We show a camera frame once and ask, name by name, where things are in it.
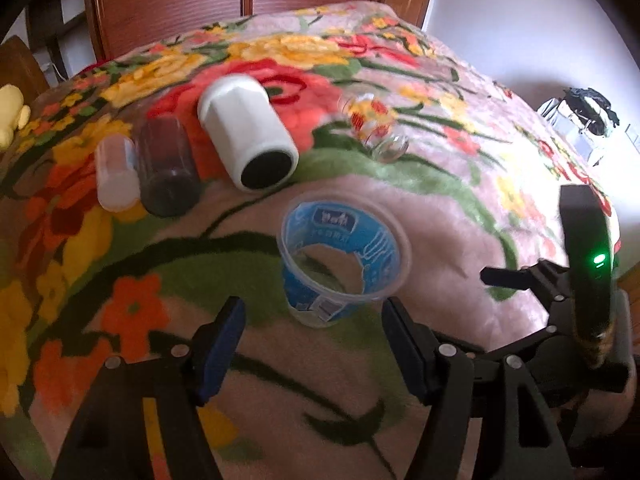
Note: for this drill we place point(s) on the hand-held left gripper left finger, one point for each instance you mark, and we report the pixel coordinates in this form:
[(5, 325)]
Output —
[(222, 355)]

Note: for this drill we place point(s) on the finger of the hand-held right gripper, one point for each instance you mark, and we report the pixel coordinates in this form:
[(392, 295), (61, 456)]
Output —
[(505, 277), (520, 344)]

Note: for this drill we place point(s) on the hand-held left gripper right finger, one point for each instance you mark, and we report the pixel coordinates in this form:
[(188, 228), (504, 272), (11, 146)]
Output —
[(404, 350)]

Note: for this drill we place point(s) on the blue label clear plastic cup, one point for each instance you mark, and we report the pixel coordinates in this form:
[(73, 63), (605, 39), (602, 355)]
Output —
[(345, 255)]

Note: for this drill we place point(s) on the dark brown translucent cup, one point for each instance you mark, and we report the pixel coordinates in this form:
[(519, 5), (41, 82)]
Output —
[(167, 170)]

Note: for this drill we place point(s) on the clear glass cup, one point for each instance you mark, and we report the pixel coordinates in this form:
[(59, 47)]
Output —
[(372, 127)]

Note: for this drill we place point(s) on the small frosted plastic cup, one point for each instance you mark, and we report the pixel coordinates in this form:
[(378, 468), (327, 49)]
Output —
[(117, 175)]

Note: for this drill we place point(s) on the white ceramic cup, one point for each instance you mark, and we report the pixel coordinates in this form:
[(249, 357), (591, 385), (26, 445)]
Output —
[(245, 125)]

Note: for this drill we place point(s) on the floral printed blanket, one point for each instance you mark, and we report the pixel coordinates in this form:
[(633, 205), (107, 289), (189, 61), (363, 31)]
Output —
[(450, 240)]

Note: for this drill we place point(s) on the chair with dark clothes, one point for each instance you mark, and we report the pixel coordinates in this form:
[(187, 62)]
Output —
[(575, 120)]

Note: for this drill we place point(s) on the black cloth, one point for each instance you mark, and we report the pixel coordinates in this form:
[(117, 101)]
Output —
[(592, 102)]

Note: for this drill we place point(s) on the yellow plush toy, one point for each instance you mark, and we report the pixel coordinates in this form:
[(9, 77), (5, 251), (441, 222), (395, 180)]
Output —
[(11, 115)]

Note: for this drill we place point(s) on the brown wooden nightstand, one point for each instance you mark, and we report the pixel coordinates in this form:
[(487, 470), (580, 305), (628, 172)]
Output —
[(20, 67)]

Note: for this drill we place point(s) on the wooden headboard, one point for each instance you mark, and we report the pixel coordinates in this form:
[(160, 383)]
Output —
[(175, 0)]

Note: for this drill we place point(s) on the dark wooden chair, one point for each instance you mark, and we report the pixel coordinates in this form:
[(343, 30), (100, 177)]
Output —
[(50, 25)]

